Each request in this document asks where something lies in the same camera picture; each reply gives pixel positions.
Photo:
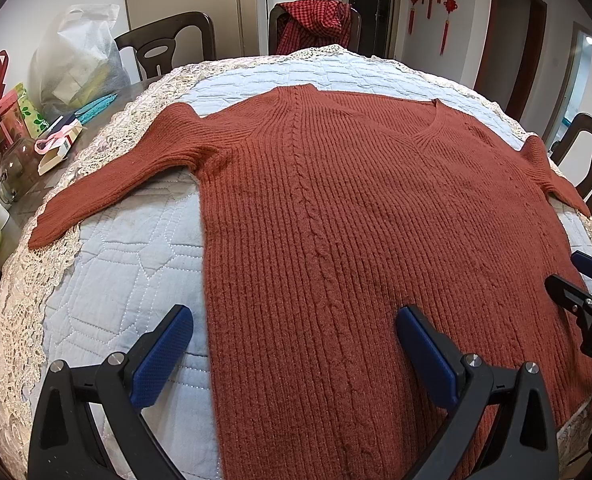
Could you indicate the dark brown door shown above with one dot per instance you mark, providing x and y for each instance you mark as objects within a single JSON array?
[{"x": 511, "y": 53}]

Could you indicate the dark wooden chair left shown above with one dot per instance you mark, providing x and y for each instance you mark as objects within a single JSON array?
[{"x": 154, "y": 44}]

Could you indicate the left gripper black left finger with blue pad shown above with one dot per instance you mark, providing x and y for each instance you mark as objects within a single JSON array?
[{"x": 65, "y": 442}]

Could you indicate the pink white small box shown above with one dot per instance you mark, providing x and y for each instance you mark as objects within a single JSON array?
[{"x": 55, "y": 147}]

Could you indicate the teal cloth item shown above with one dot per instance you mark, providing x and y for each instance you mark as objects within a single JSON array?
[{"x": 86, "y": 113}]

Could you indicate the green floral box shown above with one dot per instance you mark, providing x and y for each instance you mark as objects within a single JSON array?
[{"x": 35, "y": 123}]

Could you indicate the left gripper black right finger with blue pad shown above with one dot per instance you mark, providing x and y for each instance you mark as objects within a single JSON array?
[{"x": 521, "y": 443}]

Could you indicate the glass jar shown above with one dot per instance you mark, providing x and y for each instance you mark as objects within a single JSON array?
[{"x": 18, "y": 170}]

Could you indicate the white plastic bag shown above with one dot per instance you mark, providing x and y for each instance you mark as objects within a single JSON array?
[{"x": 77, "y": 60}]

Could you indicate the rust red knit sweater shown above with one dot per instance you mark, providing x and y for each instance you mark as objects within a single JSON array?
[{"x": 323, "y": 213}]

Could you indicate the dark wooden chair middle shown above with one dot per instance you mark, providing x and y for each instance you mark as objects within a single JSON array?
[{"x": 276, "y": 25}]

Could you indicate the cream lace tablecloth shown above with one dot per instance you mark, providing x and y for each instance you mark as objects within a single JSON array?
[{"x": 26, "y": 283}]

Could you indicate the red checkered garment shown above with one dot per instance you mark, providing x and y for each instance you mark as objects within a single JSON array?
[{"x": 313, "y": 25}]

